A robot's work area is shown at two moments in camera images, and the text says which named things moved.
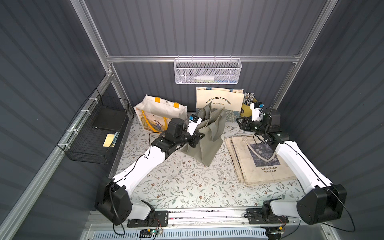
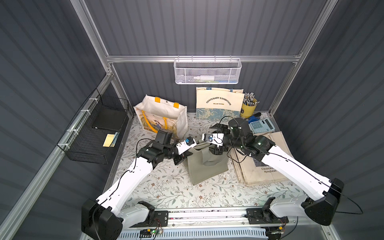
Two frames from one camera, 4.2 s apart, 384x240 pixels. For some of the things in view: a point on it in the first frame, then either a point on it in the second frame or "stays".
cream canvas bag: (255, 161) stays
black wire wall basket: (92, 139) stays
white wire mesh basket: (207, 71) stays
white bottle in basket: (204, 78) stays
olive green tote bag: (212, 123) -> (203, 164)
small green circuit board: (146, 233) stays
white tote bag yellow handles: (155, 114) stays
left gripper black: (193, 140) -> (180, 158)
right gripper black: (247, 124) -> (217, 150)
